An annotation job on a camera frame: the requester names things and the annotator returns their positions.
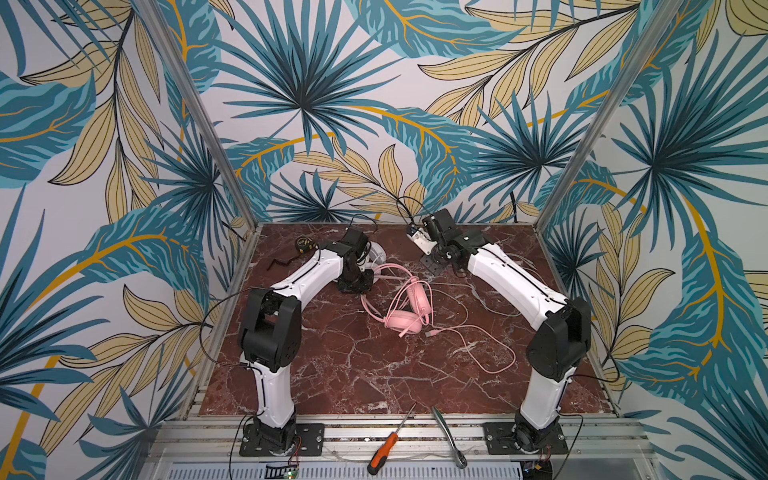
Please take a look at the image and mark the pink cat-ear headphones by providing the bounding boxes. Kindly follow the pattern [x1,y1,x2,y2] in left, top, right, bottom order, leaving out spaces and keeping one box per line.
[360,263,434,338]

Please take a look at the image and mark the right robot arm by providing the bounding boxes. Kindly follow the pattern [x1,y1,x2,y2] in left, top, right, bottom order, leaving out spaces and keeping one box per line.
[407,209,591,453]

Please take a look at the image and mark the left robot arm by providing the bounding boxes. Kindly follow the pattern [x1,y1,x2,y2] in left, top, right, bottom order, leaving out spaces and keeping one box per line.
[237,227,373,454]

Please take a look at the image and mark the white headphones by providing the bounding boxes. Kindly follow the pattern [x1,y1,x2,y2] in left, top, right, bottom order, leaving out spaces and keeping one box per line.
[358,242,387,270]

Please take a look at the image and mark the black hex key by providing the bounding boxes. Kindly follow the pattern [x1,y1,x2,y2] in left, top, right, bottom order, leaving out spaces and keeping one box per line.
[266,257,296,271]

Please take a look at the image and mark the metal pliers tool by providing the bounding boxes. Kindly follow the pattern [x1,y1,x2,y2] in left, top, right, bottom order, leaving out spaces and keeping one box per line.
[431,406,468,469]

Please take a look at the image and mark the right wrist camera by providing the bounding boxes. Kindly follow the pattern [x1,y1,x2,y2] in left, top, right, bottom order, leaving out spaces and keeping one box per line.
[406,223,436,255]

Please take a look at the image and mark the white headphone cable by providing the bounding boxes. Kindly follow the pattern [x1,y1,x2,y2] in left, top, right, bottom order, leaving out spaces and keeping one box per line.
[383,251,551,319]

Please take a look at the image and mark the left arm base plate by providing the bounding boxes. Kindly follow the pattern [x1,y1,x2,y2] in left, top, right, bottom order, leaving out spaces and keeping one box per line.
[238,421,325,458]

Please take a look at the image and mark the orange handle screwdriver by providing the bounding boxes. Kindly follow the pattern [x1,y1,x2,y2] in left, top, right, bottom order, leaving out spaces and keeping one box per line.
[366,403,416,476]

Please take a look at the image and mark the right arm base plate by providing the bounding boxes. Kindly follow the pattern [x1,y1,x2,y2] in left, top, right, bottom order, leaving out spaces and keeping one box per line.
[482,421,568,456]

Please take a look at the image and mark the aluminium frame rail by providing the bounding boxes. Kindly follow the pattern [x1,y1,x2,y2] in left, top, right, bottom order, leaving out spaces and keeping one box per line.
[137,412,661,464]

